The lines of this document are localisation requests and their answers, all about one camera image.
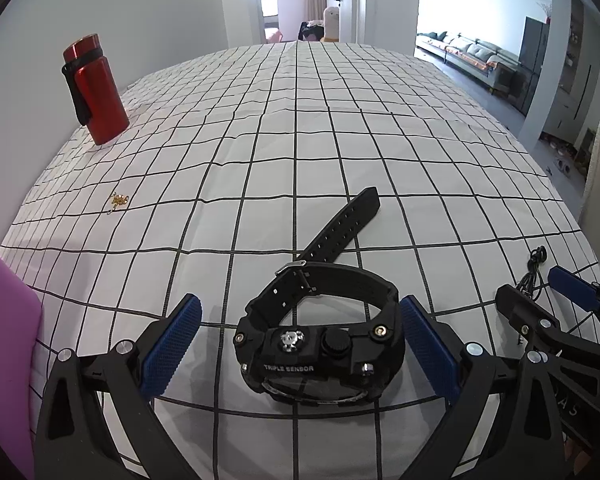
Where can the dark tall cabinet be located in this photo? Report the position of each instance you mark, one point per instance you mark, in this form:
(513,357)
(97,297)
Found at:
(532,62)

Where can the white checked tablecloth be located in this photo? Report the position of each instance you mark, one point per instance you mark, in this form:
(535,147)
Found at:
(300,150)

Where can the white air purifier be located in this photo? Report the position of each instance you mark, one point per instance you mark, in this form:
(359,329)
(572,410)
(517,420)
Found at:
(331,25)

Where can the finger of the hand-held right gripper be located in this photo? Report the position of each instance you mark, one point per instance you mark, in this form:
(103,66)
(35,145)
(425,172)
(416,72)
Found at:
(575,287)
(530,315)

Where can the dark metal jewelry piece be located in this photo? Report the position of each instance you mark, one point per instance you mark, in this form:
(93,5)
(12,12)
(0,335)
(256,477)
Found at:
(536,256)

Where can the red metal water bottle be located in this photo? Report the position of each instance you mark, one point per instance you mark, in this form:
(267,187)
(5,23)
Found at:
(100,95)

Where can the grey sofa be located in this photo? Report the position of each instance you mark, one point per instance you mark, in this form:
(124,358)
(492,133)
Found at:
(472,60)

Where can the purple plastic storage box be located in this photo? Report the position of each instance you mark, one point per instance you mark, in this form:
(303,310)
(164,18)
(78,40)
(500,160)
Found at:
(5,340)

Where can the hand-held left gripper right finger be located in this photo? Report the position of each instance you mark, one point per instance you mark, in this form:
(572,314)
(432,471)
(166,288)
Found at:
(430,350)

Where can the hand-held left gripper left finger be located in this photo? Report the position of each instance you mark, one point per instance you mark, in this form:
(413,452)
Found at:
(172,347)

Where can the black digital wristwatch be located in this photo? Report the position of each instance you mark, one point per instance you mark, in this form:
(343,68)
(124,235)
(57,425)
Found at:
(320,355)

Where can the black bag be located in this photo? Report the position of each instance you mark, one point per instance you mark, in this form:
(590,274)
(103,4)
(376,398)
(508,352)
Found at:
(310,32)

